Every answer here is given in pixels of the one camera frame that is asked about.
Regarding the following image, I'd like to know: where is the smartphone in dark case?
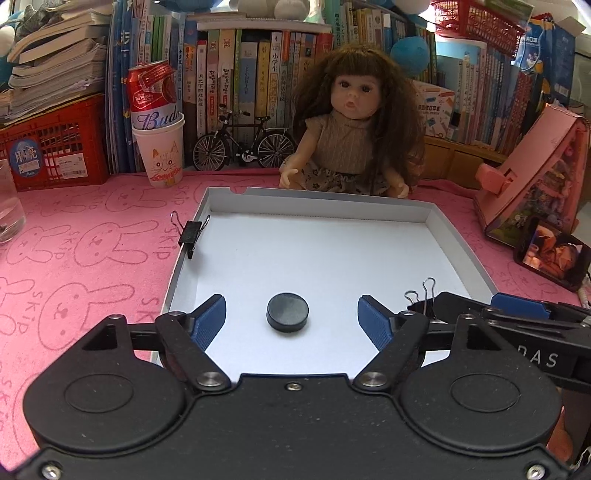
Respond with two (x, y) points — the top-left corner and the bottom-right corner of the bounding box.
(513, 217), (591, 292)

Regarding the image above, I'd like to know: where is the blue plush toy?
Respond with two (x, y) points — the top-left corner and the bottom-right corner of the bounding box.
(0, 0), (28, 88)

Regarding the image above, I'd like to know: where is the pink rabbit print mat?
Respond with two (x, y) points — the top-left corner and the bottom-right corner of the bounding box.
(0, 168), (591, 462)

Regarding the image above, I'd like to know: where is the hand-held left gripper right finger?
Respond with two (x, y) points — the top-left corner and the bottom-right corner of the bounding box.
(353, 294), (507, 393)

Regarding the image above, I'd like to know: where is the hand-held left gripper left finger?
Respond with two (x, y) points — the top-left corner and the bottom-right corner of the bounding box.
(78, 294), (233, 393)

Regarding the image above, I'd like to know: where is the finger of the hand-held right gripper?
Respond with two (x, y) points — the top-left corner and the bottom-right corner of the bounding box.
(490, 292), (591, 325)
(434, 292), (591, 332)

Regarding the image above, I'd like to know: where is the blue plush ball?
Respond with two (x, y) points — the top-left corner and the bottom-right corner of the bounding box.
(392, 36), (430, 78)

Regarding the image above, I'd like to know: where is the row of tall upright books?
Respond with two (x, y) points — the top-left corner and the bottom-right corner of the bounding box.
(106, 0), (335, 174)

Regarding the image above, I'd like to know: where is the wooden drawer unit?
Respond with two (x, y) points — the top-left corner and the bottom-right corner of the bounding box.
(422, 134), (509, 192)

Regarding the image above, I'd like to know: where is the shallow white cardboard box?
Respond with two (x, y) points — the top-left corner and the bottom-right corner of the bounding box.
(150, 186), (499, 384)

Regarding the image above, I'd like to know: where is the red mesh basket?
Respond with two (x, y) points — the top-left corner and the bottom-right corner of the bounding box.
(429, 0), (527, 56)

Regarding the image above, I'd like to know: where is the white shelf board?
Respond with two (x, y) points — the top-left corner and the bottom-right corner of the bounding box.
(185, 13), (334, 34)

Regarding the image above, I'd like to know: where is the small blue plush animal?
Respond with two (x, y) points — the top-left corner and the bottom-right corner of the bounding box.
(161, 0), (218, 12)

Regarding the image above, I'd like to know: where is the white cat print paper cup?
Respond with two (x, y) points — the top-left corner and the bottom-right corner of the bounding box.
(131, 112), (185, 188)

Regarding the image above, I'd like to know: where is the red plastic crate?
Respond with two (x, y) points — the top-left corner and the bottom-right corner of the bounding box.
(0, 92), (112, 192)

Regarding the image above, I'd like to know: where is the black binder clip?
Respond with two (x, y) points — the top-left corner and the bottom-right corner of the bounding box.
(170, 211), (204, 259)
(404, 277), (439, 320)

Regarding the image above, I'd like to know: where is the black toy bicycle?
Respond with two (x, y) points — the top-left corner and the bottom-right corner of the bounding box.
(191, 110), (298, 172)

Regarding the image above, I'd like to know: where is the white printer box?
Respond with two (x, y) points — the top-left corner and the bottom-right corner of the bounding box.
(413, 79), (458, 139)

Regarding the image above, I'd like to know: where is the clear glass cup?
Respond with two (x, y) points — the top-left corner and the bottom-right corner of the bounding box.
(0, 159), (27, 244)

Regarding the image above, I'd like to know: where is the blue printed carton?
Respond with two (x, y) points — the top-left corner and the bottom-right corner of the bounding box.
(512, 18), (578, 107)

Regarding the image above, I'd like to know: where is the red drink can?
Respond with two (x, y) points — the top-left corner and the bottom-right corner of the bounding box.
(127, 60), (182, 130)

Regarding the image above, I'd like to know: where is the pink white rabbit plush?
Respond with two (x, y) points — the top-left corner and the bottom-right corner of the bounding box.
(238, 0), (312, 20)

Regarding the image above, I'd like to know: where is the black round puck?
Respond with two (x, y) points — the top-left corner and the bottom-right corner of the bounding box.
(266, 292), (309, 332)

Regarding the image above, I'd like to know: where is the pink toy dollhouse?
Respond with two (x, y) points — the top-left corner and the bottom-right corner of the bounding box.
(473, 104), (591, 245)

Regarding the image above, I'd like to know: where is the stack of lying books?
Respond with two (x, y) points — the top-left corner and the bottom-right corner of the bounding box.
(0, 9), (112, 125)

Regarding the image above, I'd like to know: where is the brown haired baby doll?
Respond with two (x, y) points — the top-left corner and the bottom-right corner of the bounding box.
(279, 48), (426, 199)

